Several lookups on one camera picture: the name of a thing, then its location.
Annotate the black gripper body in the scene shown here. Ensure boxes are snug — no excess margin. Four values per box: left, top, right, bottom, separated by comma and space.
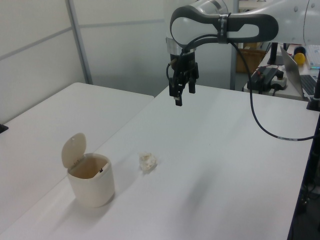
169, 51, 200, 80

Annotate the white paper trash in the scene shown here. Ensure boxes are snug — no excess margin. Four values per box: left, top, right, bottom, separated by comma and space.
138, 151, 159, 174

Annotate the small cream bin with lid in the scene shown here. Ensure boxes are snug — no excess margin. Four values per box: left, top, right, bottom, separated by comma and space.
61, 132, 116, 208

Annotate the brown cardboard box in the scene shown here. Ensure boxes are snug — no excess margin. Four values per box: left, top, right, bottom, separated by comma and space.
236, 48, 266, 74

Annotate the black control box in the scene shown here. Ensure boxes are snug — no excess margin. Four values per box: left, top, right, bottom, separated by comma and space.
249, 66, 279, 94

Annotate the grey emergency stop button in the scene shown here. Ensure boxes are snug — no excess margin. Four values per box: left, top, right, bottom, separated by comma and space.
271, 70, 288, 91

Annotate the black monitor stand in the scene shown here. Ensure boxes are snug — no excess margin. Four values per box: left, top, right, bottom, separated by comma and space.
266, 42, 285, 65

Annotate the grey desk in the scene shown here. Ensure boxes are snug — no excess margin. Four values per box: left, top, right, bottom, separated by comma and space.
241, 42, 320, 102

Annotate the silver laptop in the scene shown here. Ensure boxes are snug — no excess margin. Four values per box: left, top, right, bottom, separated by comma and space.
279, 44, 320, 99

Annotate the yellow toy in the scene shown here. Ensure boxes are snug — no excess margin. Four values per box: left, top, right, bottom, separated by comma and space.
293, 52, 307, 67

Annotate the black stand pole with base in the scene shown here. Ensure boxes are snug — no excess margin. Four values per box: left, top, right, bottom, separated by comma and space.
306, 71, 320, 111

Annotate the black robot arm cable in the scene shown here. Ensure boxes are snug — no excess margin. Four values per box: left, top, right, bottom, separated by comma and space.
166, 34, 315, 142

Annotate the grey partition post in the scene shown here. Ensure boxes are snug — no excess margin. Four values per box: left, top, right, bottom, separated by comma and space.
67, 0, 94, 85

